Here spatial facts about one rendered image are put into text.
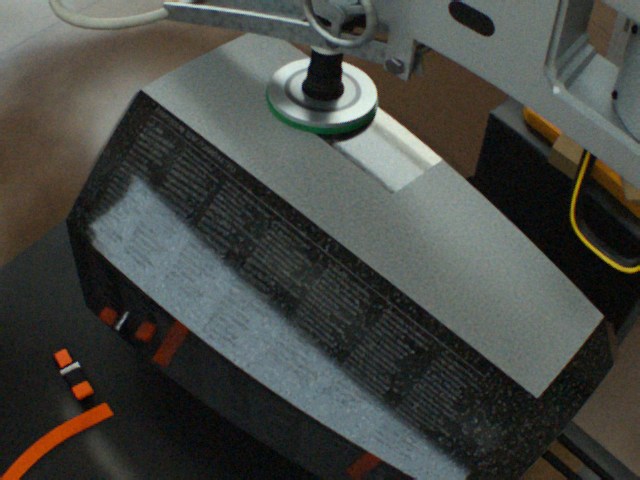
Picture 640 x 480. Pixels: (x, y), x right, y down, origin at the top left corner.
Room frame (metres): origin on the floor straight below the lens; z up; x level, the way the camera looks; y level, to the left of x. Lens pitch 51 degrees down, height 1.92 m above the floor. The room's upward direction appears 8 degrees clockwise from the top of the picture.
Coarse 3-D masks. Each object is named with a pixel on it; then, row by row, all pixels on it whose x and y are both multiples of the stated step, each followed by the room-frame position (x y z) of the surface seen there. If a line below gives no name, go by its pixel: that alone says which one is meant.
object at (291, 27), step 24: (216, 0) 1.48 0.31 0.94; (240, 0) 1.43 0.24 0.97; (264, 0) 1.39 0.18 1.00; (216, 24) 1.32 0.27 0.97; (240, 24) 1.28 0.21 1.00; (264, 24) 1.25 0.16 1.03; (288, 24) 1.21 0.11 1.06; (384, 24) 1.23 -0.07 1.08; (336, 48) 1.15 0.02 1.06; (360, 48) 1.12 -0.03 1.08; (384, 48) 1.10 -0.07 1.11
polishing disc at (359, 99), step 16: (288, 64) 1.30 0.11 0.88; (304, 64) 1.31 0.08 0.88; (272, 80) 1.24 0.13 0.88; (288, 80) 1.25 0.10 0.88; (352, 80) 1.27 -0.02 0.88; (368, 80) 1.28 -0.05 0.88; (272, 96) 1.19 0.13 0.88; (288, 96) 1.20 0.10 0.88; (304, 96) 1.20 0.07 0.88; (352, 96) 1.22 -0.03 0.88; (368, 96) 1.23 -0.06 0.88; (288, 112) 1.15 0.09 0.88; (304, 112) 1.15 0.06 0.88; (320, 112) 1.16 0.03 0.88; (336, 112) 1.16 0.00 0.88; (352, 112) 1.17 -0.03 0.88; (368, 112) 1.18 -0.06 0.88
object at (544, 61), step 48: (384, 0) 1.06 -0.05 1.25; (432, 0) 1.01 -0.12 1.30; (480, 0) 0.97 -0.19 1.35; (528, 0) 0.92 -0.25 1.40; (576, 0) 0.94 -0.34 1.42; (624, 0) 0.84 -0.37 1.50; (432, 48) 1.02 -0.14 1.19; (480, 48) 0.96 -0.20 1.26; (528, 48) 0.91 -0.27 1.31; (576, 48) 0.98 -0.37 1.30; (528, 96) 0.90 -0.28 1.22; (576, 96) 0.88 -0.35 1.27; (624, 144) 0.80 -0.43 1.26
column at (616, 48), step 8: (616, 24) 1.55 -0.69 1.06; (616, 32) 1.53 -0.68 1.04; (624, 32) 1.45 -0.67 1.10; (616, 40) 1.51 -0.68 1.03; (624, 40) 1.43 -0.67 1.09; (608, 48) 1.57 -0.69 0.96; (616, 48) 1.48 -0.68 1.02; (624, 48) 1.41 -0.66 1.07; (608, 56) 1.54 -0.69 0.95; (616, 56) 1.46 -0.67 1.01; (616, 64) 1.44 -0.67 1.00
